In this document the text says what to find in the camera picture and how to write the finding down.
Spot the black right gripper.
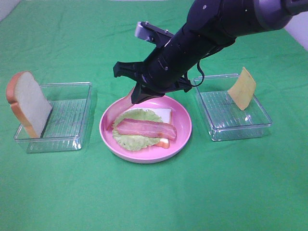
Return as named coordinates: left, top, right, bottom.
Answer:
left=113, top=43, right=193, bottom=104

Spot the bacon strip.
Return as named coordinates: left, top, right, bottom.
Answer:
left=105, top=87, right=135, bottom=130
left=115, top=118, right=177, bottom=141

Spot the bread slice with brown crust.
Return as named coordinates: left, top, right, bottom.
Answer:
left=129, top=107, right=172, bottom=149

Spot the green lettuce leaf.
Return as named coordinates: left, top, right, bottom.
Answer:
left=112, top=108, right=163, bottom=151

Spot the yellow cheese slice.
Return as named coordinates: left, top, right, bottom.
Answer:
left=227, top=67, right=257, bottom=111

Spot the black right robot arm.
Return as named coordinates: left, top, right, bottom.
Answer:
left=113, top=0, right=308, bottom=104

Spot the clear right plastic container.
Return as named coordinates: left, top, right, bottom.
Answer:
left=192, top=74, right=272, bottom=141

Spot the clear plastic container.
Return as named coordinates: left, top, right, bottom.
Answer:
left=192, top=74, right=272, bottom=141
left=13, top=82, right=92, bottom=153

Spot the clear left plastic container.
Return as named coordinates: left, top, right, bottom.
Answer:
left=13, top=82, right=92, bottom=153

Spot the leaning bread slice left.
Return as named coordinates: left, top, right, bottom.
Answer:
left=6, top=71, right=52, bottom=138

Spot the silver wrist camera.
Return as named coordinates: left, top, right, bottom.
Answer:
left=135, top=22, right=174, bottom=48

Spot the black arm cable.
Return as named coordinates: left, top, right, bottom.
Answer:
left=184, top=45, right=222, bottom=87

